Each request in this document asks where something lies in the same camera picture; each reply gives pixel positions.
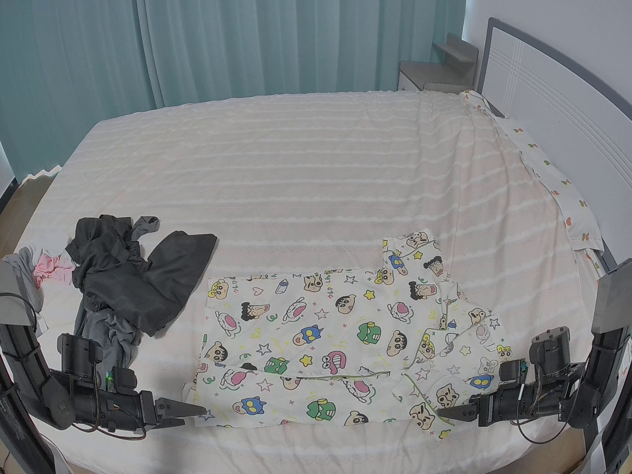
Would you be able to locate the white printed pyjama top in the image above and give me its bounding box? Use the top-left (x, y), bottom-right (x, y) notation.
top-left (183, 230), bottom-right (514, 440)

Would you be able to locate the black cable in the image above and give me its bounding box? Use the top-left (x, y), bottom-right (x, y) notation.
top-left (513, 395), bottom-right (569, 445)
top-left (74, 410), bottom-right (149, 439)

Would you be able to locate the grey bedside table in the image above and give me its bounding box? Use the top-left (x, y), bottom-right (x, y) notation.
top-left (399, 33), bottom-right (479, 92)

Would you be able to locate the blue-green curtain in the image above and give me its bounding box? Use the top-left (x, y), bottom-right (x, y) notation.
top-left (0, 0), bottom-right (164, 177)
top-left (133, 0), bottom-right (470, 112)

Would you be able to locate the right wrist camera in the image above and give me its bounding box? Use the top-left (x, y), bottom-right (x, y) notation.
top-left (499, 358), bottom-right (529, 389)

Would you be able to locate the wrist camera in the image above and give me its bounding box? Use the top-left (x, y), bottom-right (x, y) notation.
top-left (106, 367), bottom-right (138, 395)
top-left (499, 358), bottom-right (529, 389)

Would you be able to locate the pink garment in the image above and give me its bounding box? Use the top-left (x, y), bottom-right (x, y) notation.
top-left (34, 254), bottom-right (76, 287)

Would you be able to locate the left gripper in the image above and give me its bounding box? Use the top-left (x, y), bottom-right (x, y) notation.
top-left (100, 391), bottom-right (206, 433)

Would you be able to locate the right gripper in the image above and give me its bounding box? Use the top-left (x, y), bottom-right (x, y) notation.
top-left (436, 385), bottom-right (532, 427)

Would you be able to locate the bed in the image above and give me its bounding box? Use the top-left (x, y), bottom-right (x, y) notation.
top-left (0, 16), bottom-right (632, 474)

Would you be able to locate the grey knitted garment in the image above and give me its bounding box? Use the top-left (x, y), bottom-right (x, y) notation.
top-left (4, 246), bottom-right (50, 337)

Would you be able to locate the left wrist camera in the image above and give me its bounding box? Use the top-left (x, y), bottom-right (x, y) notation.
top-left (106, 367), bottom-right (138, 395)

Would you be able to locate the black garment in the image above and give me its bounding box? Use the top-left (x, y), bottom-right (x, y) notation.
top-left (66, 214), bottom-right (218, 338)

